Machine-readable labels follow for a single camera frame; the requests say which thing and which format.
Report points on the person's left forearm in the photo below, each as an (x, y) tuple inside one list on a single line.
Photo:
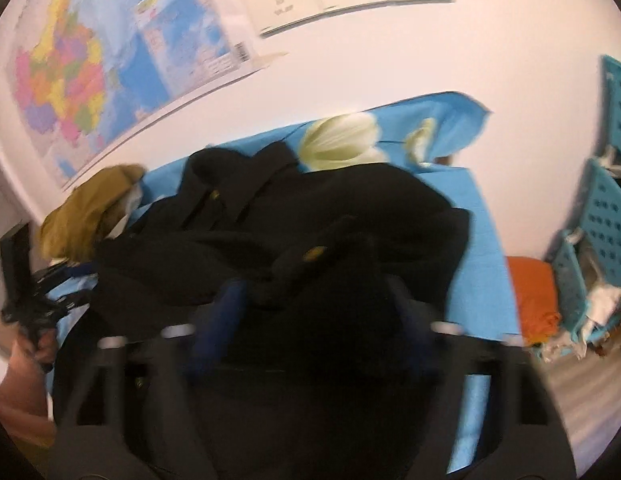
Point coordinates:
[(15, 392)]

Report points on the blue floral blanket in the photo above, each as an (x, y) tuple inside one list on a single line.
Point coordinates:
[(485, 260)]

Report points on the olive green garment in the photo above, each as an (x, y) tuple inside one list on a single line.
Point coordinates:
[(85, 210)]

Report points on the orange cloth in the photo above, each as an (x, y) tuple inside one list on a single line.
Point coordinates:
[(533, 295)]

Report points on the black garment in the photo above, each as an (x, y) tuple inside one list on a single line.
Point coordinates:
[(340, 210)]

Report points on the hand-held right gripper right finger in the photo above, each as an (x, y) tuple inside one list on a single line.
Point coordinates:
[(510, 385)]

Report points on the teal perforated plastic basket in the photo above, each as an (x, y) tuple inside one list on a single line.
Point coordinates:
[(605, 220), (616, 102)]

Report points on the clear tape piece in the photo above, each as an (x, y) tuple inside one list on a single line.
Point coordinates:
[(270, 58)]

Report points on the colourful wall map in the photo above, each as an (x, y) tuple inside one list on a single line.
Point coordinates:
[(115, 60)]

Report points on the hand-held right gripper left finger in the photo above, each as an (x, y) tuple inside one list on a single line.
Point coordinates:
[(219, 330)]

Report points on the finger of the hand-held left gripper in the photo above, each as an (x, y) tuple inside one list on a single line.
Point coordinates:
[(58, 273), (70, 302)]

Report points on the person's left hand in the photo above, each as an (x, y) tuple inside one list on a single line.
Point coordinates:
[(33, 352)]

